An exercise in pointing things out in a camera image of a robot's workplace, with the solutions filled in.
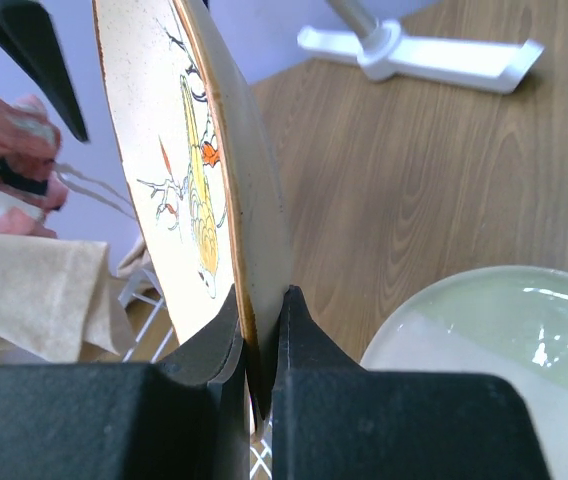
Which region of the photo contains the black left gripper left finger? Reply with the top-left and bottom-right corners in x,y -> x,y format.
0,293 -> 250,479

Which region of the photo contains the white clothes rack frame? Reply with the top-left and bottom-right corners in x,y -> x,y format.
297,1 -> 544,94

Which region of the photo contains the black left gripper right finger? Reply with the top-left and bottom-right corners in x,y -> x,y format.
272,286 -> 550,479

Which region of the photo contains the white wire dish rack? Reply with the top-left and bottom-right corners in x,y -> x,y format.
118,269 -> 273,479

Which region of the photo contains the bird pattern beige plate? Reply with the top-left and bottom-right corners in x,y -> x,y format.
93,1 -> 293,436

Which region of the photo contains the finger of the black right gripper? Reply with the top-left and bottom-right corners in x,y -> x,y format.
0,0 -> 89,143

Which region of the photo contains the beige hanging shirt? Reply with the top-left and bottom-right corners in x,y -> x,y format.
0,234 -> 136,363

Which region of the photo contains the cream green floral plate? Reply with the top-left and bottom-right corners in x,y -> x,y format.
360,266 -> 568,479

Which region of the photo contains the pink patterned hanging garment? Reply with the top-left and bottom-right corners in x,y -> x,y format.
0,77 -> 138,239

